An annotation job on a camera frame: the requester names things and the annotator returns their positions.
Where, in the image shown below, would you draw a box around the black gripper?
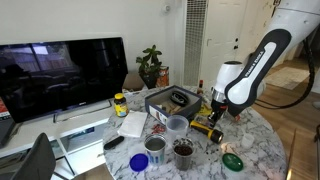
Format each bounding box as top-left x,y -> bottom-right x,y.
208,99 -> 229,129

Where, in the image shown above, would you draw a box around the black and yellow torch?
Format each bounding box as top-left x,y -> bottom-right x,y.
189,120 -> 224,145

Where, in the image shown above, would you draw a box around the yellow packet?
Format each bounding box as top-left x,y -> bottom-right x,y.
198,104 -> 213,118

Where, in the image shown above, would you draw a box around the hot sauce bottle red cap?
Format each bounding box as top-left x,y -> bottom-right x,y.
197,79 -> 204,96

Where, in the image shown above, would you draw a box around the clear plastic cup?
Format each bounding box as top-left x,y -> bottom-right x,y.
165,114 -> 190,144

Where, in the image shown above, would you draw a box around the black oval case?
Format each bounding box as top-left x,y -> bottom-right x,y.
169,90 -> 190,107

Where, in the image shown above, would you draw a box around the green plastic lid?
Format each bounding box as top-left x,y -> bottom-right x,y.
221,152 -> 244,173

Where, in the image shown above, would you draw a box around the wooden blocks inside box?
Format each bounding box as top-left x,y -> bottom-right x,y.
162,101 -> 182,115

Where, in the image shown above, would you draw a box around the metal cup with coffee beans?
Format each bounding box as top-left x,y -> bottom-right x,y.
172,138 -> 195,171

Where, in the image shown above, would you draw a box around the small red items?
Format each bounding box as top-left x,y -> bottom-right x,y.
151,123 -> 167,135

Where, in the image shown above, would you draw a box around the dark blue cardboard box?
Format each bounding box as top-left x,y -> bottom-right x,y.
144,85 -> 203,126

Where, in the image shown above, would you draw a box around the metal cup blue label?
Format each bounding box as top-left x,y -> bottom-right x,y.
143,134 -> 167,167

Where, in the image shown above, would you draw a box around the white paper napkin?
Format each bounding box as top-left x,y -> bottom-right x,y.
117,110 -> 148,138

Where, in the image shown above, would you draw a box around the green potted plant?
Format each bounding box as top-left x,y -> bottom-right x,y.
135,44 -> 163,89

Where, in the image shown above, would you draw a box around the grey patterned rug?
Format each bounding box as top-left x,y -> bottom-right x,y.
264,66 -> 311,91

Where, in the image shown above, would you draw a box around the blue plastic lid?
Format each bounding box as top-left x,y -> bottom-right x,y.
129,153 -> 149,173

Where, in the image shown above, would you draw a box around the yellow lid vitamin bottle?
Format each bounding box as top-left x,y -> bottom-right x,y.
113,93 -> 129,118

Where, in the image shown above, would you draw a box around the black remote control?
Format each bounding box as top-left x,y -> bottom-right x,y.
103,135 -> 125,151

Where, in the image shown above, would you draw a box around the black flat television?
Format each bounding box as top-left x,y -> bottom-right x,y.
0,37 -> 129,124

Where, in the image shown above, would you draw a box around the white television stand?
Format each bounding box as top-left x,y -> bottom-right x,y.
0,96 -> 141,178

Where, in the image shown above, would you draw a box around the white wall grille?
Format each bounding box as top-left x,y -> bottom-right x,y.
183,0 -> 208,88

